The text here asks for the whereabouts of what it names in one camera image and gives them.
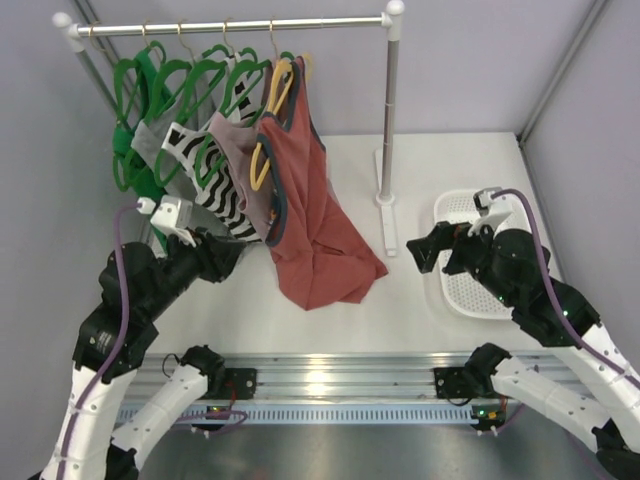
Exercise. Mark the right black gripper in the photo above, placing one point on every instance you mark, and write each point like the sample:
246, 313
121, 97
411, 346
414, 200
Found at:
446, 235

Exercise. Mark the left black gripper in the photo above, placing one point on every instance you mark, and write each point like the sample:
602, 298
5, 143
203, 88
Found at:
220, 255

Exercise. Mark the red tank top blue trim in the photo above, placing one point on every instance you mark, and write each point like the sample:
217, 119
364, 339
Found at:
319, 255

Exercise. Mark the yellow hanger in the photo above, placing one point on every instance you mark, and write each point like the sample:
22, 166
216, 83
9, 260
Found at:
282, 81

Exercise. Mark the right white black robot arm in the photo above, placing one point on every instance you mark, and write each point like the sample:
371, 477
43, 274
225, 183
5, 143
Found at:
566, 325

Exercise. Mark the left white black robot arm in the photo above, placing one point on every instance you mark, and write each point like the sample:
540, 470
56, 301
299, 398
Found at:
137, 288

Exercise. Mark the black white striped top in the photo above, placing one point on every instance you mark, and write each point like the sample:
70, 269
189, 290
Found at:
220, 197

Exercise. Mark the pink tank top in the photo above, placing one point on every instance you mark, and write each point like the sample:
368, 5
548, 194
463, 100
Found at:
240, 145

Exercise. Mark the grey top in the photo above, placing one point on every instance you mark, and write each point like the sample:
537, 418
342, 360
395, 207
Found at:
150, 134

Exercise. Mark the green top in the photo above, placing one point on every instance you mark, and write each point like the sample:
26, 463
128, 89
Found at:
145, 185

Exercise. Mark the green hanger under pink top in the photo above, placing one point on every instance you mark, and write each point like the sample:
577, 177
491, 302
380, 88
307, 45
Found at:
231, 100

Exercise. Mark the white perforated plastic basket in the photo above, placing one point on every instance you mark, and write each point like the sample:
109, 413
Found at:
465, 295

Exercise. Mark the silver clothes rack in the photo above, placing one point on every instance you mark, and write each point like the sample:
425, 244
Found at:
390, 20

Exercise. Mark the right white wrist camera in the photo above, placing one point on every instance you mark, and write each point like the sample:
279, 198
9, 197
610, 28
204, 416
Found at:
493, 209

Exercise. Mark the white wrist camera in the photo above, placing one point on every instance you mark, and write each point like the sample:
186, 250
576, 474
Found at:
170, 216
493, 209

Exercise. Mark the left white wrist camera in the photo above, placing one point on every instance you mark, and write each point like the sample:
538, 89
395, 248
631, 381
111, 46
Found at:
170, 216

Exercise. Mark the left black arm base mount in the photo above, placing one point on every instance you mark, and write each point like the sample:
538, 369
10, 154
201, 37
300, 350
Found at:
233, 384

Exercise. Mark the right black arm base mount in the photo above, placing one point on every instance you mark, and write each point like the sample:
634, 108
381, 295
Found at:
452, 384

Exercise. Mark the slotted white cable duct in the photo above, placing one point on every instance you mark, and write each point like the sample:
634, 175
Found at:
356, 414

